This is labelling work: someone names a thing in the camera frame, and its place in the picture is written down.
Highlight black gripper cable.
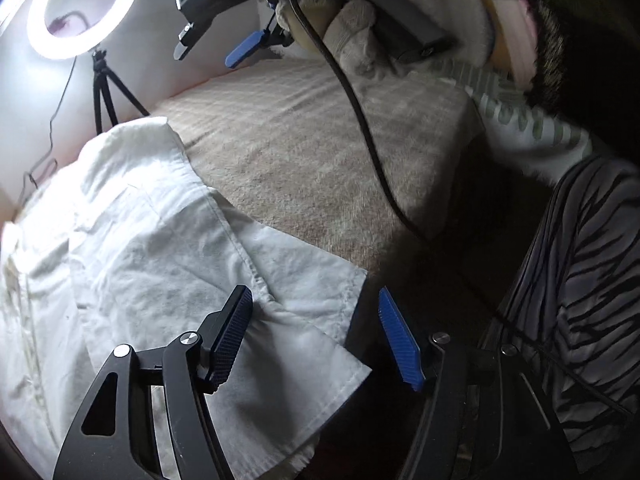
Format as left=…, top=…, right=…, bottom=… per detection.
left=285, top=0, right=426, bottom=239

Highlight white shirt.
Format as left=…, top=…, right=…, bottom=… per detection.
left=1, top=117, right=369, bottom=479

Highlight green white patterned pillow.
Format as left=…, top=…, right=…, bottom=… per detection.
left=431, top=58, right=592, bottom=185

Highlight ring light cable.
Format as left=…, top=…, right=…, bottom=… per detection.
left=19, top=56, right=79, bottom=201

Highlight dark sleeved right forearm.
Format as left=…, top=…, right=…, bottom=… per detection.
left=479, top=0, right=640, bottom=162

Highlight checkered beige blanket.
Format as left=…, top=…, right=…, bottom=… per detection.
left=155, top=58, right=480, bottom=284

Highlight black small tripod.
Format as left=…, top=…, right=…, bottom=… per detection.
left=91, top=48, right=150, bottom=136

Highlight zebra patterned trousers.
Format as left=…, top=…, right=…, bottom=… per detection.
left=483, top=157, right=639, bottom=451

